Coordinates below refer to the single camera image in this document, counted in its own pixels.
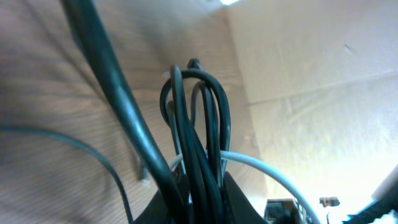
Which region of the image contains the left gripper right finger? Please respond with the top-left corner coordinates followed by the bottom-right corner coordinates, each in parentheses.
top-left (223, 172), bottom-right (267, 224)

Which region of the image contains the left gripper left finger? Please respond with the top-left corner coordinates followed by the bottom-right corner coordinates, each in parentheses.
top-left (133, 175), bottom-right (190, 224)

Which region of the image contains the white usb cable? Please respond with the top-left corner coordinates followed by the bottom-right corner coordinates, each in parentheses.
top-left (167, 150), bottom-right (322, 224)

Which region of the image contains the black usb cable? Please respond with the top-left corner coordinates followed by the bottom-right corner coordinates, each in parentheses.
top-left (0, 0), bottom-right (233, 224)

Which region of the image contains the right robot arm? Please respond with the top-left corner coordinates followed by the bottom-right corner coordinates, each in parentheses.
top-left (342, 166), bottom-right (397, 224)

